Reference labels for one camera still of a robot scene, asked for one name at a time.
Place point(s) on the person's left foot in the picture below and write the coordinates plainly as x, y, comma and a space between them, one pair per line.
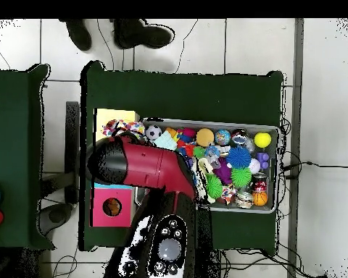
142, 34

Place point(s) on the blue spiky ball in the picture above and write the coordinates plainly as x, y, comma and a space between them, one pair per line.
238, 157

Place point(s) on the wooden box with three holes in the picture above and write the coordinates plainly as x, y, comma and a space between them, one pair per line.
101, 220

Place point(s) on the red drink can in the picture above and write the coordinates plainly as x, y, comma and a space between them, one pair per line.
239, 136

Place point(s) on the globe print ball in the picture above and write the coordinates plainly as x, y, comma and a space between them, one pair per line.
222, 137

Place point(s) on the mint green knitted cloth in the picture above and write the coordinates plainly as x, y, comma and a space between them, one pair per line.
166, 142

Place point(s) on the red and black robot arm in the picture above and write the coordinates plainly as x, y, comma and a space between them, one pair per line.
150, 165

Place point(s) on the green spiky ball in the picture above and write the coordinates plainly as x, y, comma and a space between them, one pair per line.
241, 177

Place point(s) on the yellow printed ball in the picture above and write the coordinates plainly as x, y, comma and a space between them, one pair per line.
262, 140

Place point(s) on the dark green table cloth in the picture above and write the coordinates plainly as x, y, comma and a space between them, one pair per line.
177, 95
14, 130

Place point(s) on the black and white soccer ball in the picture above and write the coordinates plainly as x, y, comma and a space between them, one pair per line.
153, 131

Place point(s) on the white baseball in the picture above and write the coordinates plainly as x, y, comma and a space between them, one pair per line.
254, 165

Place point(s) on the small orange basketball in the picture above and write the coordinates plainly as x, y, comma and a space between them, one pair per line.
260, 198

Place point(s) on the black upright panel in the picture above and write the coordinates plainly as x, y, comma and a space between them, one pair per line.
72, 121

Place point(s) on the person's foot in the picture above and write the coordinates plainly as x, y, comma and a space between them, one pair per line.
78, 34
142, 34

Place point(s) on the person's right foot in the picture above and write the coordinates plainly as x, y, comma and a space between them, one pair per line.
78, 34

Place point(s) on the grey floor stand base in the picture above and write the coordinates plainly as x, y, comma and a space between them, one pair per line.
56, 215

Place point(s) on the colourful patterned cloth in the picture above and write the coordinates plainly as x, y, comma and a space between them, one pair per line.
130, 126

